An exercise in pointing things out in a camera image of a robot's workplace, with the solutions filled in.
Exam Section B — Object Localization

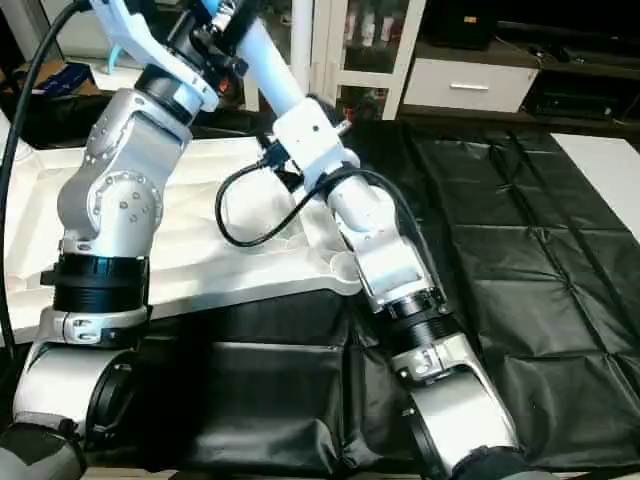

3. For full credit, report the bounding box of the white plastic table leg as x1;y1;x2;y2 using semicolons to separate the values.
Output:
205;0;313;126

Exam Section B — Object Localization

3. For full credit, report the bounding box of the white plastic table top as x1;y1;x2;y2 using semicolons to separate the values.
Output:
0;115;363;346

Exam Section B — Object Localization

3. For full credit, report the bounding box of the light blue plastic object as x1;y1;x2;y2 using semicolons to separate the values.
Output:
105;40;129;76

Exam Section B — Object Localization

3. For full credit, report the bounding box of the white glass door cabinet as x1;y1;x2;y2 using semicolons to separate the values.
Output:
268;0;429;121

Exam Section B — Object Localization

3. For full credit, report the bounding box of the brown cardboard box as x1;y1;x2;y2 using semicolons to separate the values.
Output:
20;62;101;99

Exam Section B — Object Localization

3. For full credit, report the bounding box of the white drawer unit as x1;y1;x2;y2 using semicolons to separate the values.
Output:
403;58;536;114

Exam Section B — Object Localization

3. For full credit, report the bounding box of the black work mat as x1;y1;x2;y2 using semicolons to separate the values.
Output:
0;95;640;476

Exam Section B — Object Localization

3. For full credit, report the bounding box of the dark low media cabinet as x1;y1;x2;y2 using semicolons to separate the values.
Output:
525;30;640;126

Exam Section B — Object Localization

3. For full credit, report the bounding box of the white flat board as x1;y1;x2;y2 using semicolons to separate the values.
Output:
552;132;640;241

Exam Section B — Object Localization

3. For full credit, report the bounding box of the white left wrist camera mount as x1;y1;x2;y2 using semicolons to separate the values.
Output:
92;0;221;113

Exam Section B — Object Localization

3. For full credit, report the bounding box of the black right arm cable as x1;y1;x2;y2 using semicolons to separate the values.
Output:
215;162;331;249

